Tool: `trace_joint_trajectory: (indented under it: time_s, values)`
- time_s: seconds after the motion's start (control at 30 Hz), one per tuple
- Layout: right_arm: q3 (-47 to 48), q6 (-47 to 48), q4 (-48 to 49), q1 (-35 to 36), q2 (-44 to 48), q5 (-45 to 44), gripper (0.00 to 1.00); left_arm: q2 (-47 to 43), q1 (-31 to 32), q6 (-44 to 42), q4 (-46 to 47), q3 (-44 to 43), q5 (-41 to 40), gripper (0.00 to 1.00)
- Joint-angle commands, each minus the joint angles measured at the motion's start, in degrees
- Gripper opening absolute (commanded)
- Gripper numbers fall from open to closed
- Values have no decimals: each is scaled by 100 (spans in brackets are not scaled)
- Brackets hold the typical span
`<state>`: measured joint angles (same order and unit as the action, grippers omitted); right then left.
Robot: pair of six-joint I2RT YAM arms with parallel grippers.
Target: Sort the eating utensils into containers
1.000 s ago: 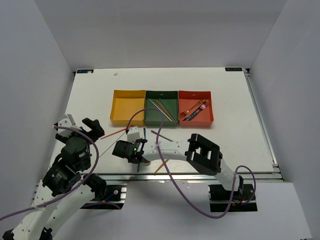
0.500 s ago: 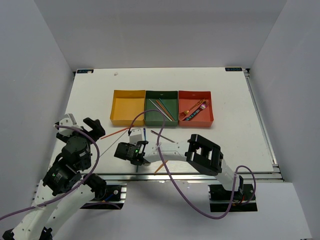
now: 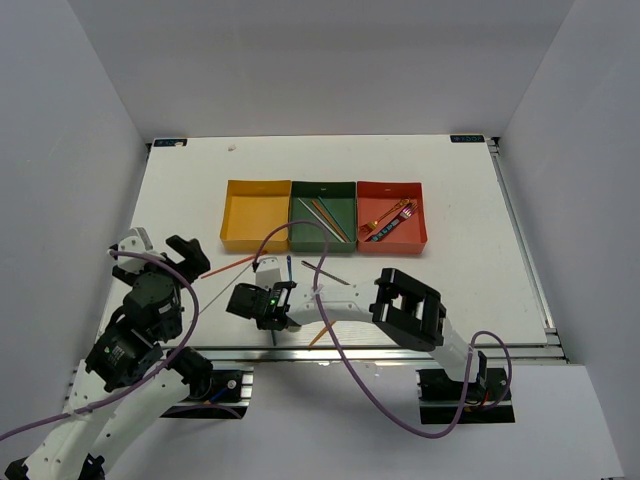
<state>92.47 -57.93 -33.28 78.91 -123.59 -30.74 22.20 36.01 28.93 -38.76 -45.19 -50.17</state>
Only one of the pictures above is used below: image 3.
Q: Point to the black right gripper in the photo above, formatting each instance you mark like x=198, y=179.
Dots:
x=260, y=288

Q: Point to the green container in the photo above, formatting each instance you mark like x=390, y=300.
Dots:
x=308, y=235

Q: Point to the yellow container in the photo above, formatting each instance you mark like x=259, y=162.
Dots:
x=252, y=210

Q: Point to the orange plastic spoon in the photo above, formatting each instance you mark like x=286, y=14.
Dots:
x=318, y=337

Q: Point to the black spoon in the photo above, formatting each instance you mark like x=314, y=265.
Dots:
x=315, y=268

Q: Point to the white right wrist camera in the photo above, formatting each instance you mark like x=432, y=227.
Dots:
x=268, y=272

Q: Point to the gold fork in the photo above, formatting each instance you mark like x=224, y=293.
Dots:
x=371, y=226

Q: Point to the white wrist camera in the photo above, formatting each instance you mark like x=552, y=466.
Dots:
x=268, y=272
x=135, y=240

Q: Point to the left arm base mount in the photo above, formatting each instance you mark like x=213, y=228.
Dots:
x=214, y=393

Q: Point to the iridescent rainbow spoon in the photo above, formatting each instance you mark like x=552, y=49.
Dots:
x=289, y=267

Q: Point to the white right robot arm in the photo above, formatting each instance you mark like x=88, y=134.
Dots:
x=406, y=310

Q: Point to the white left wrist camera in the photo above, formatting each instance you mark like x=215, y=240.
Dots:
x=135, y=240

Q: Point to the orange chopstick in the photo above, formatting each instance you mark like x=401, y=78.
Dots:
x=323, y=212
x=230, y=266

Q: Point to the aluminium table front rail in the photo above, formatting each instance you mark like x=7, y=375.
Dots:
x=537, y=355

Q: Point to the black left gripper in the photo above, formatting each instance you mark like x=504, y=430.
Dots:
x=196, y=261

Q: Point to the red container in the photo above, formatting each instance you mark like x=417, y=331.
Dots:
x=390, y=218

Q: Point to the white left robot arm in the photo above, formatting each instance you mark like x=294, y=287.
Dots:
x=138, y=368

